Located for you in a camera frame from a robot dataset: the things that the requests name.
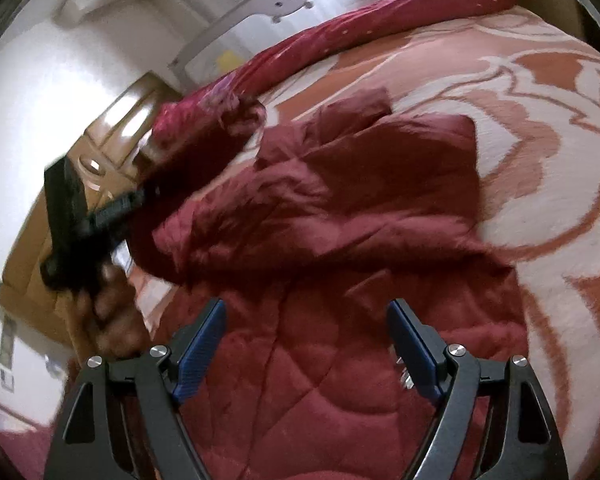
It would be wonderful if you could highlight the red quilted jacket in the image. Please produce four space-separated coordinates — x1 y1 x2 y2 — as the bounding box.
130 87 531 480

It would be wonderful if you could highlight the orange white patterned blanket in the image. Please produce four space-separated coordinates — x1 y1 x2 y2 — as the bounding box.
140 5 600 480

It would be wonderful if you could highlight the red floor rug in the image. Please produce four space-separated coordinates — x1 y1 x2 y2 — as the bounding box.
0 390 63 480

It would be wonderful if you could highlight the red dotted rolled quilt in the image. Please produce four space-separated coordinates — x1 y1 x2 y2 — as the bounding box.
152 0 521 153

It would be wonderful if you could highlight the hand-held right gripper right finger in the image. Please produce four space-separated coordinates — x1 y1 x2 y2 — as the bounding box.
387 297 571 480

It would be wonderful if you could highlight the wooden headboard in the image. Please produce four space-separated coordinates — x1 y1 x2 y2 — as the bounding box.
0 72 181 358

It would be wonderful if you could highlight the person's left hand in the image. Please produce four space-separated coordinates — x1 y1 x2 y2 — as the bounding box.
74 259 152 361

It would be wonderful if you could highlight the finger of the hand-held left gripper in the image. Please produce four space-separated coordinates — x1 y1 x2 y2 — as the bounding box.
91 184 162 235

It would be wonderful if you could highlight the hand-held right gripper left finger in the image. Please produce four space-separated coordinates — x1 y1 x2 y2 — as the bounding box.
44 297 227 480

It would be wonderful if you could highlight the white bed rail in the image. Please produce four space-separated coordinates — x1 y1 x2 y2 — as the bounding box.
167 0 463 96

